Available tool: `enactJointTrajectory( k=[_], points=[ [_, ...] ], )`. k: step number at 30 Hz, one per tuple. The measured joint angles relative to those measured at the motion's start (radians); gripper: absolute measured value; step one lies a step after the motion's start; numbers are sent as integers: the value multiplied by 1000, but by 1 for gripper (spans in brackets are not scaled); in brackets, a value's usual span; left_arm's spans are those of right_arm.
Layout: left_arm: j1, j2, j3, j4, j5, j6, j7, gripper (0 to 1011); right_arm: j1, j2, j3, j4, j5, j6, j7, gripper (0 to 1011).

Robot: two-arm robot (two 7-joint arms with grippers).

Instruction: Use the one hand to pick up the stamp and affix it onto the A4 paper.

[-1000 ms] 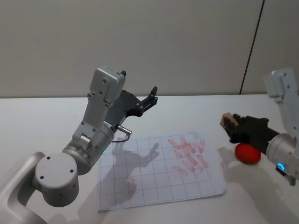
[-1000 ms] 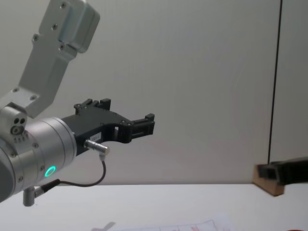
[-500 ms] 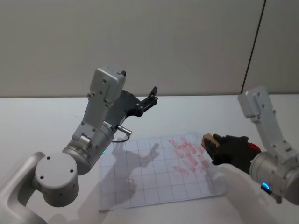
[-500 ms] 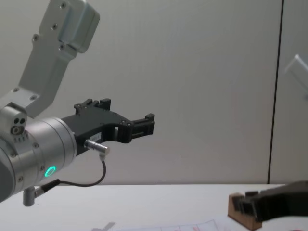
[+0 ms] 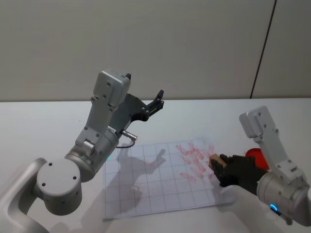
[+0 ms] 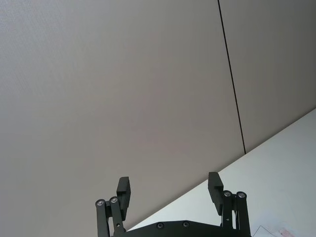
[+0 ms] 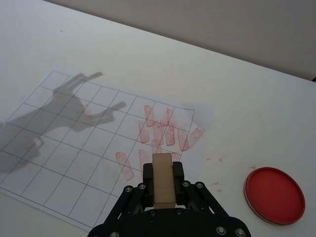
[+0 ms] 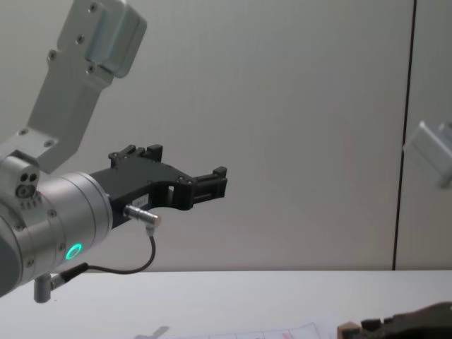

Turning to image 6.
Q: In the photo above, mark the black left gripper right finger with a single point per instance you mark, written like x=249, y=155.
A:
x=232, y=212

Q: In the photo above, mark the pale grey wall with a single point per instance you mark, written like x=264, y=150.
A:
x=103, y=86

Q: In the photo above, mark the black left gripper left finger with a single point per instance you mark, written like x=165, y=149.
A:
x=116, y=217

